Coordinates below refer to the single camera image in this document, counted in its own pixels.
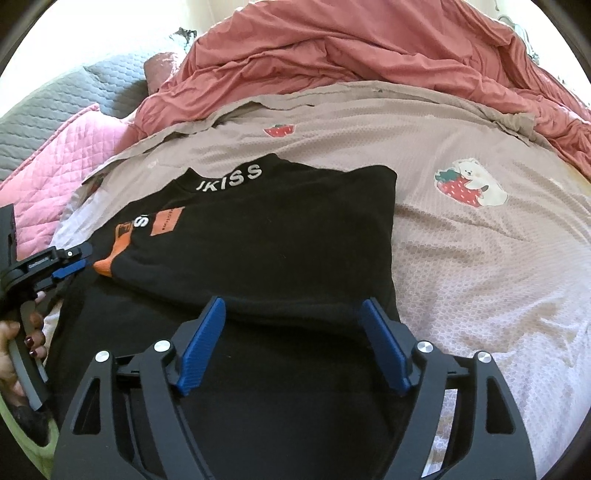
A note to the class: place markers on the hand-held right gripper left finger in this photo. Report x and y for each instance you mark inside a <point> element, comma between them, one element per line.
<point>203,341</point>

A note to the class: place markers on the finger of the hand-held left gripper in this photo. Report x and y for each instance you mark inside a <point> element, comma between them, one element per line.
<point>76,251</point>
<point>69,270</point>

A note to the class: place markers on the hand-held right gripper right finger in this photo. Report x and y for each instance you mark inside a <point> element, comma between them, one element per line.
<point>383,341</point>

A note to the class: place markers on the black shirt with white lettering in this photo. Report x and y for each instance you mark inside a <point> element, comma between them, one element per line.
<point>258,249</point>

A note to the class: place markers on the person's left hand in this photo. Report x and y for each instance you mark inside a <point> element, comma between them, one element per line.
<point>32,332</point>

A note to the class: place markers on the pink quilted pillow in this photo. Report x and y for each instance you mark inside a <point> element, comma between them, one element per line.
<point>51,152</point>

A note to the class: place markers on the strawberry print beige blanket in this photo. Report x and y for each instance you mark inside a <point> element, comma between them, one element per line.
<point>461,258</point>

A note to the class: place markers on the grey quilted pillow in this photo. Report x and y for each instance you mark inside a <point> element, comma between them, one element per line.
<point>60,97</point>

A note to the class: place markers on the mauve shiny cushion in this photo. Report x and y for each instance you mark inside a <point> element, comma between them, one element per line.
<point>159,67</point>

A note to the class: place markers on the red crumpled duvet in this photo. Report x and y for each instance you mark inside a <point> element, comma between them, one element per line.
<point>369,50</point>

